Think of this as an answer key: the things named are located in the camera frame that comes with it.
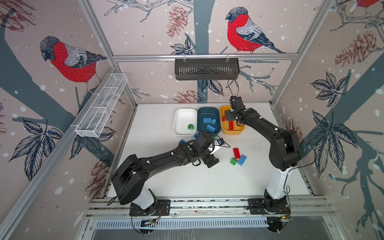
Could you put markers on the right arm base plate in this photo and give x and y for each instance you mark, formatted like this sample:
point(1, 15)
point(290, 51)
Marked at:
point(268, 205)

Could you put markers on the red lego long right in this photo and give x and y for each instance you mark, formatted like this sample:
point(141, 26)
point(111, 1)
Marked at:
point(236, 153)

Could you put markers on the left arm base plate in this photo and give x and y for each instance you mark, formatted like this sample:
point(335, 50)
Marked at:
point(158, 208)

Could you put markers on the teal plastic bin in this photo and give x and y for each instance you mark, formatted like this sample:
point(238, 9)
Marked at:
point(208, 112)

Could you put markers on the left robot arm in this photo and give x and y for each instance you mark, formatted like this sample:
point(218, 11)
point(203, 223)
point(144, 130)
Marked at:
point(129, 178)

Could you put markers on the black hanging wire basket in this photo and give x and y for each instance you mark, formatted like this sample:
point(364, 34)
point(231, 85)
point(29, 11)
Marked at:
point(207, 69)

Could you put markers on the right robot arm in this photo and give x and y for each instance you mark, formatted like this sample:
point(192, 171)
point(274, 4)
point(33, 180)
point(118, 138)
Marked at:
point(284, 153)

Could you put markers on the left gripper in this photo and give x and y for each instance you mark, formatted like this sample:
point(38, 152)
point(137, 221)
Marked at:
point(209, 160)

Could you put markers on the yellow plastic bin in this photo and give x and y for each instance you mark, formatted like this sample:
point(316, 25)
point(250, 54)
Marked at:
point(225, 125)

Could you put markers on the white plastic bin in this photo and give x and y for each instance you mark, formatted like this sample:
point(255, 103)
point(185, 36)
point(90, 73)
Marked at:
point(184, 117)

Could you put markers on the white wire mesh basket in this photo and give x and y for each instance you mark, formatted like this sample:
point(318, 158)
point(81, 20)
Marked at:
point(98, 114)

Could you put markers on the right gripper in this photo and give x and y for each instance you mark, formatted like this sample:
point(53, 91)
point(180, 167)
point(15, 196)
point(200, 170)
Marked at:
point(229, 115)

